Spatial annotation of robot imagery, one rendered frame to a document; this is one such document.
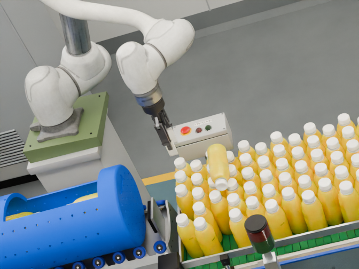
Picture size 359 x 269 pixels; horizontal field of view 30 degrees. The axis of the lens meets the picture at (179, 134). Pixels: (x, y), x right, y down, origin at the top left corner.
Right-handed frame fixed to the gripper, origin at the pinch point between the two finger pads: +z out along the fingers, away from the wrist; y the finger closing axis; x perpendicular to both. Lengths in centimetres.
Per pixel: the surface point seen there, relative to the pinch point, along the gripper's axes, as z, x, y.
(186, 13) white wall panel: 100, -18, -258
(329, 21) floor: 117, 77, -220
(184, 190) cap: 9.4, 1.0, 14.7
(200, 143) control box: 10.3, 7.6, -7.6
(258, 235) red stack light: -7, 26, 56
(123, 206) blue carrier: 0.9, -17.3, 23.5
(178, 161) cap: 9.4, -0.5, -0.1
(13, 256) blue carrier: 4, -58, 30
